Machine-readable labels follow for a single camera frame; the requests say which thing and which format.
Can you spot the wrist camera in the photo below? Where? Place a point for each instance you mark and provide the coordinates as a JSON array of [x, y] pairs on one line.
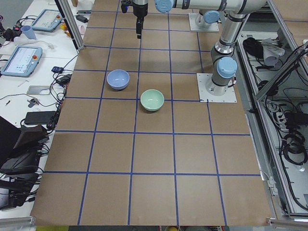
[[125, 5]]

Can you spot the near teach pendant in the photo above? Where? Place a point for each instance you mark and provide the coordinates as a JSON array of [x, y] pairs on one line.
[[22, 62]]

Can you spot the aluminium frame post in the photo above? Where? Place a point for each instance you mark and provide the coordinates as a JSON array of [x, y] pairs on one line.
[[67, 15]]

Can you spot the blue plastic cup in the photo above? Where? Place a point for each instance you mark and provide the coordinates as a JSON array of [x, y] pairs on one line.
[[28, 32]]

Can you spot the pink cup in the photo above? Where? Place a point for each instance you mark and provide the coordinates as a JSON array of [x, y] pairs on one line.
[[82, 29]]

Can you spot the far teach pendant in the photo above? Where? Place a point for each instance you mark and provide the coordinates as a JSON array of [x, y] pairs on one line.
[[47, 20]]

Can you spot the blue bowl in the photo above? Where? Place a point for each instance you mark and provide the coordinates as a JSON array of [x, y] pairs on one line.
[[118, 79]]

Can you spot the green bowl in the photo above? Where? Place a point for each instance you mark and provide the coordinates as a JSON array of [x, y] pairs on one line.
[[152, 100]]

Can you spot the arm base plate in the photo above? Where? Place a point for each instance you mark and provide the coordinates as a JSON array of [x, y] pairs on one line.
[[211, 93], [198, 24]]

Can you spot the black power adapter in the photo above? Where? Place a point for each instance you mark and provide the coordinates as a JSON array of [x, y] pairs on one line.
[[82, 18]]

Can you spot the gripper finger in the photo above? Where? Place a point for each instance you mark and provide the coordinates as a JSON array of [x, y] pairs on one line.
[[139, 27]]

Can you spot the black smartphone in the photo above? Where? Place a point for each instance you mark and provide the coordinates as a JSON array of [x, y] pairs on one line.
[[39, 117]]

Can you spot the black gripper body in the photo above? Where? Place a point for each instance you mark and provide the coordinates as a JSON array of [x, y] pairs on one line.
[[139, 10]]

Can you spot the teach pendant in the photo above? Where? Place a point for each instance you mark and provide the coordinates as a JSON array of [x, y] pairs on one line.
[[47, 20], [22, 62]]

